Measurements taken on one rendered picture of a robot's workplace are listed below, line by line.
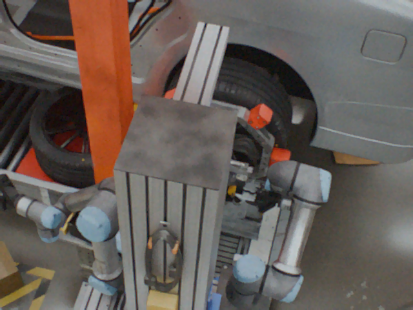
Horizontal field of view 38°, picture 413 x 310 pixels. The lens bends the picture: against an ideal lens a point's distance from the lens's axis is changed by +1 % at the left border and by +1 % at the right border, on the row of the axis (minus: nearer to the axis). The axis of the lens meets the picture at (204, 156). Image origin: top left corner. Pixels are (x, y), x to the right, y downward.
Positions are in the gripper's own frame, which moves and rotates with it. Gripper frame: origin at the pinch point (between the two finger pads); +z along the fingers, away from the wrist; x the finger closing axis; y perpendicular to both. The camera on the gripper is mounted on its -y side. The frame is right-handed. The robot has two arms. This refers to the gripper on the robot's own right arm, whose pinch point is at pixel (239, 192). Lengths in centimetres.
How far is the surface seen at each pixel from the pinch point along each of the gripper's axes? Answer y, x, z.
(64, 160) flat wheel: -33, -16, 98
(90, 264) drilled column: -65, 24, 71
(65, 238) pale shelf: -38, 27, 80
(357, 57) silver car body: 55, -46, -37
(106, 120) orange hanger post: 35, 6, 61
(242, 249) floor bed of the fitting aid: -75, -15, -7
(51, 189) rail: -44, -3, 102
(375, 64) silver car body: 54, -46, -45
